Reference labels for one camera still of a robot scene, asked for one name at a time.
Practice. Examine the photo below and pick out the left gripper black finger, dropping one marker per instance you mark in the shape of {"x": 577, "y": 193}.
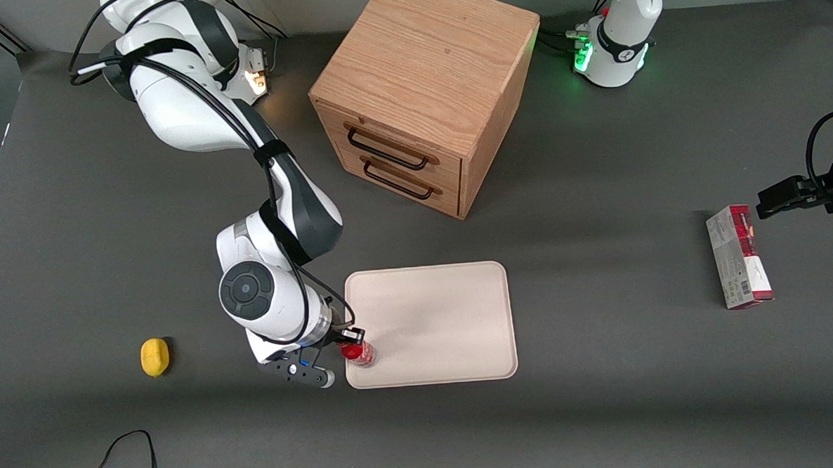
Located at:
{"x": 780, "y": 198}

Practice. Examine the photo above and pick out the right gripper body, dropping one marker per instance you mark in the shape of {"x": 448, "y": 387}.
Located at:
{"x": 337, "y": 334}

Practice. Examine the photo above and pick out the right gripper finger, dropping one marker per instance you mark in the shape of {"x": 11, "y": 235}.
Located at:
{"x": 336, "y": 350}
{"x": 350, "y": 334}

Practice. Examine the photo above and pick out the red coke bottle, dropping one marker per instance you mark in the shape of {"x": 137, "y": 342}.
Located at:
{"x": 362, "y": 354}

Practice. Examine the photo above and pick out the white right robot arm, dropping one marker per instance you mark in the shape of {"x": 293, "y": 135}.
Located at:
{"x": 172, "y": 111}

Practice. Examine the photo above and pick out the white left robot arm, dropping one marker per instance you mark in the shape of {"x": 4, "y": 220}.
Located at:
{"x": 619, "y": 35}

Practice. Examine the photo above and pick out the white rectangular tray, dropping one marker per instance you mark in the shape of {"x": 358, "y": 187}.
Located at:
{"x": 434, "y": 324}

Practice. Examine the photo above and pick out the red and grey carton box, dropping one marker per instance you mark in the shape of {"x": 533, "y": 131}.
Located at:
{"x": 739, "y": 258}

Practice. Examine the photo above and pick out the yellow lemon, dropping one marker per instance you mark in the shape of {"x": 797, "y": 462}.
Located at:
{"x": 155, "y": 357}

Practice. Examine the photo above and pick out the wooden drawer front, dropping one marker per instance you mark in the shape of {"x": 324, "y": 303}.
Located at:
{"x": 333, "y": 125}
{"x": 451, "y": 201}

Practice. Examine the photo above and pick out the wooden drawer cabinet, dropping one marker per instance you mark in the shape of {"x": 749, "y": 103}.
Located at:
{"x": 423, "y": 58}

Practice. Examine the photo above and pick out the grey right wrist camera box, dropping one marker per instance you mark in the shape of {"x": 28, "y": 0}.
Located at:
{"x": 303, "y": 371}

